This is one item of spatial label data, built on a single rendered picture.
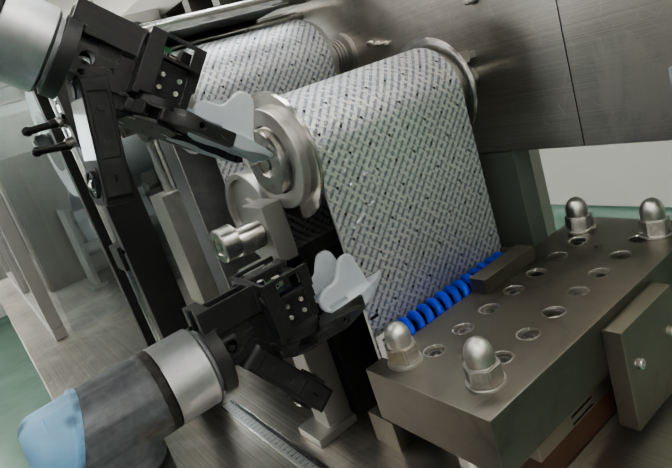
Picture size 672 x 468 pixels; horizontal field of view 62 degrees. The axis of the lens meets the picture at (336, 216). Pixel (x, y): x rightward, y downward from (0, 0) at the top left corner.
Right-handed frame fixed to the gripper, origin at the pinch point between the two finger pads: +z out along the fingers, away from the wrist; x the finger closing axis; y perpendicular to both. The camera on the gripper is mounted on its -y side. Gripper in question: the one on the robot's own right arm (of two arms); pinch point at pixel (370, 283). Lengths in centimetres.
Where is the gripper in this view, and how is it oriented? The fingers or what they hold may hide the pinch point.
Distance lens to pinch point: 63.1
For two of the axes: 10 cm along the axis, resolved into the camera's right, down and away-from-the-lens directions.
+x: -5.8, -0.4, 8.2
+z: 7.6, -3.9, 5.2
